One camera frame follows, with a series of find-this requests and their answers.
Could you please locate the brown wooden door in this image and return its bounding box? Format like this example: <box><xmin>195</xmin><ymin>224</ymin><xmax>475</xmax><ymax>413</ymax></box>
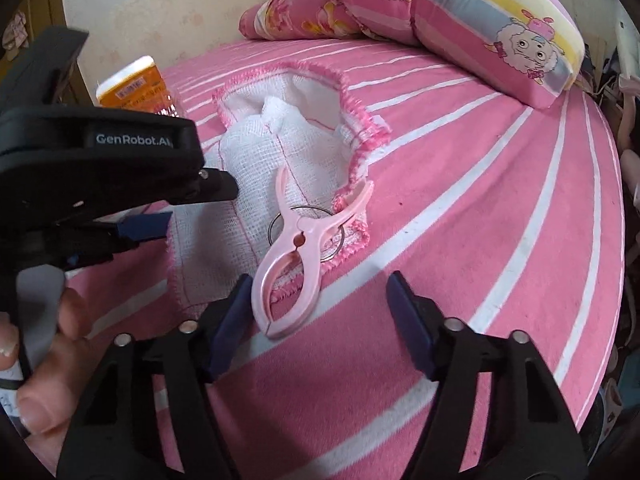
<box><xmin>20</xmin><ymin>0</ymin><xmax>67</xmax><ymax>63</ymax></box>

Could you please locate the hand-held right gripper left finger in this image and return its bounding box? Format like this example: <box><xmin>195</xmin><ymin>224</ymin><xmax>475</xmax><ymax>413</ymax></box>
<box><xmin>57</xmin><ymin>274</ymin><xmax>254</xmax><ymax>480</ymax></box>

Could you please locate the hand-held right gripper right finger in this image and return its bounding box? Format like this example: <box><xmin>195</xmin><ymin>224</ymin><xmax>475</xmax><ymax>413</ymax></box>
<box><xmin>386</xmin><ymin>270</ymin><xmax>588</xmax><ymax>480</ymax></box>

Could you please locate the white gauze cloth pink edge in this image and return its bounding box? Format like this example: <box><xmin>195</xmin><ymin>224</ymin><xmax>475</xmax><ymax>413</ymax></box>
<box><xmin>167</xmin><ymin>60</ymin><xmax>392</xmax><ymax>307</ymax></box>

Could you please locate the orange cardboard box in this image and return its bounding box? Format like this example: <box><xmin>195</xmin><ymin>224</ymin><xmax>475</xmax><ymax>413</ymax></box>
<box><xmin>96</xmin><ymin>56</ymin><xmax>179</xmax><ymax>117</ymax></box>

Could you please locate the person's left hand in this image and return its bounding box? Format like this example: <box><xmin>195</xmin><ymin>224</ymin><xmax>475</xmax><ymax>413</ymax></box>
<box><xmin>0</xmin><ymin>287</ymin><xmax>109</xmax><ymax>459</ymax></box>

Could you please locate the pink floral pillow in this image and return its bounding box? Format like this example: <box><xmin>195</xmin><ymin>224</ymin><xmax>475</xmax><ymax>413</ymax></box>
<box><xmin>238</xmin><ymin>0</ymin><xmax>371</xmax><ymax>41</ymax></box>

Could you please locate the pink plastic clothespin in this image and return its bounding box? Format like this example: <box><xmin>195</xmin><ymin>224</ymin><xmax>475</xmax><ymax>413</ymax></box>
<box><xmin>251</xmin><ymin>166</ymin><xmax>375</xmax><ymax>340</ymax></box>

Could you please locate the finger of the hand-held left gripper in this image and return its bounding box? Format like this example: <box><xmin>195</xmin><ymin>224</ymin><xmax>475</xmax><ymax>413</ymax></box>
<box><xmin>69</xmin><ymin>211</ymin><xmax>174</xmax><ymax>267</ymax></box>
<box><xmin>171</xmin><ymin>167</ymin><xmax>240</xmax><ymax>206</ymax></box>

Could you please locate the folded pink cartoon quilt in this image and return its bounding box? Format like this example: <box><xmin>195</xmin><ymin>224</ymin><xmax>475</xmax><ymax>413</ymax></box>
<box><xmin>314</xmin><ymin>0</ymin><xmax>587</xmax><ymax>109</ymax></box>

